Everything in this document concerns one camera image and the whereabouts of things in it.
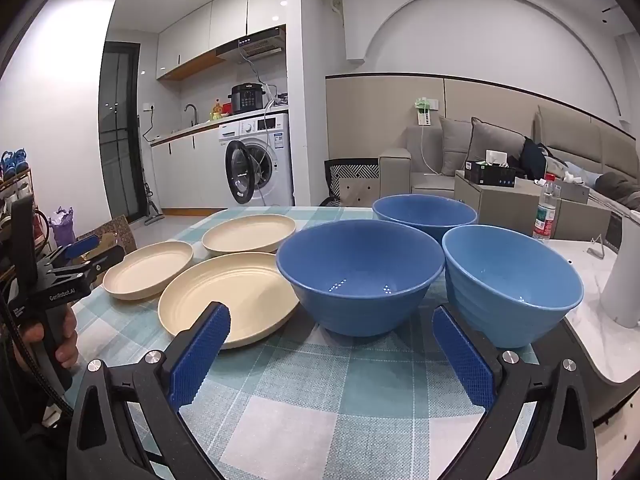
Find black glass door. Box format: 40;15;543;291
98;40;142;226

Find plastic water bottle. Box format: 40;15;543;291
531;174;558;242

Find shoe rack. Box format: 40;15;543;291
0;149;51;261

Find teal checked tablecloth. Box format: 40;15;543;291
65;205;571;480

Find beige side cabinet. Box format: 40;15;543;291
452;170;613;241

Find range hood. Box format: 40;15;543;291
216;27;286;65

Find person's left hand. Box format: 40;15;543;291
12;305;81;376

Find white marble coffee table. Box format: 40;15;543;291
547;237;640;426

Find white lower kitchen cabinets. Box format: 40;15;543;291
150;122;228;211

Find grey sofa cushion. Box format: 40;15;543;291
465;117;532;178
438;116;473;177

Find black pressure cooker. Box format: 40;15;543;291
228;83;265;115

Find chair with patterned cushion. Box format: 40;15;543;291
320;158;381;207

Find grey tissue box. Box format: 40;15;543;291
552;172;592;205

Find purple bag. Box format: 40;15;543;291
50;206;77;248

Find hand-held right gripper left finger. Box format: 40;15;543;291
66;301;232;480

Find dark grey jacket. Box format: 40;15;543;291
590;170;640;211

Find black clothing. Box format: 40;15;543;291
517;137;551;181

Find dark blue bowl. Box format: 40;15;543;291
372;194;479;243
275;219;446;338

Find grey sofa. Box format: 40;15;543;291
378;105;640;211

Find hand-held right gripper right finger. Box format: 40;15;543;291
431;305;599;480

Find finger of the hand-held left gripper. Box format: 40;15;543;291
47;245;127;283
49;234;117;268

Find light blue bowl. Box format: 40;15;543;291
441;224;585;349

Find large cream plate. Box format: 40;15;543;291
157;252;301;350

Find black braided cable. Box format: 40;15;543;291
0;300;73;418

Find white upper cabinets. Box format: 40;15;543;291
156;0;287;82

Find wall socket with charger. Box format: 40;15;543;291
413;96;441;126

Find black box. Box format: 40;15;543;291
464;159;517;188

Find white washing machine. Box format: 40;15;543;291
217;112;294;208

